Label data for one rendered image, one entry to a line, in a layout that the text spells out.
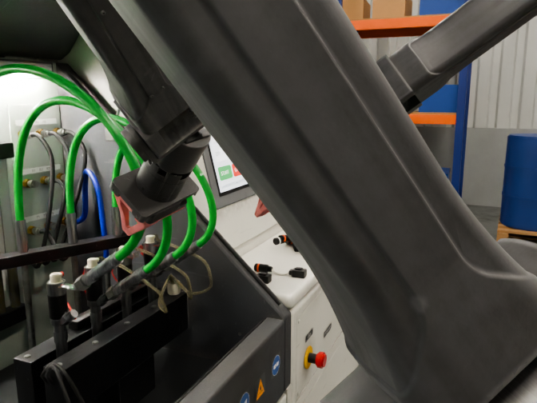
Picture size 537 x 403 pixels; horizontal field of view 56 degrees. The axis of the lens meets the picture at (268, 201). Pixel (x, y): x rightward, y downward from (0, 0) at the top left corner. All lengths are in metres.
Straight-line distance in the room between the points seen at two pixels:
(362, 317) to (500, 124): 6.92
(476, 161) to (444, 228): 6.94
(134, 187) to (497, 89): 6.62
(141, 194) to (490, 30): 0.45
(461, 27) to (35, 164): 0.87
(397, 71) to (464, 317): 0.49
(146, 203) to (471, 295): 0.51
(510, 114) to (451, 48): 6.46
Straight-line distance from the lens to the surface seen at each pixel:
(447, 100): 5.92
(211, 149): 1.25
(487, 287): 0.17
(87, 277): 0.80
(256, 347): 0.92
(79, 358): 0.87
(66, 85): 0.77
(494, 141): 7.07
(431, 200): 0.16
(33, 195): 1.19
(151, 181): 0.63
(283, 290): 1.08
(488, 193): 7.16
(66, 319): 0.86
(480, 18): 0.65
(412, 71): 0.63
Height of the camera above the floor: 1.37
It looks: 11 degrees down
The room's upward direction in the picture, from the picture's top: straight up
